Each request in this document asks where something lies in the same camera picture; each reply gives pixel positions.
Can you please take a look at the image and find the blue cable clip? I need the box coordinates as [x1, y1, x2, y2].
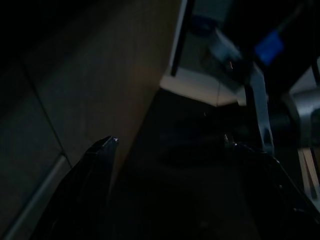
[254, 29, 286, 66]

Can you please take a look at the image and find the grey cabinet door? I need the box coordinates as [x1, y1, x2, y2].
[22, 0, 182, 191]

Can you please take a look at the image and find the black floor mat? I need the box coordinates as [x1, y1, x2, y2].
[107, 86, 266, 240]

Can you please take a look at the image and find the black edged appliance door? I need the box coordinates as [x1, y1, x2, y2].
[169, 0, 198, 77]

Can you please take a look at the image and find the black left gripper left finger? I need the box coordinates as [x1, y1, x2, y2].
[32, 136, 120, 240]

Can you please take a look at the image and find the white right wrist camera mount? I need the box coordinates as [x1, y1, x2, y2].
[208, 24, 275, 155]

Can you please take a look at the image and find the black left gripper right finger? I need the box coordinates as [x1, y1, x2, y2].
[223, 134, 320, 240]

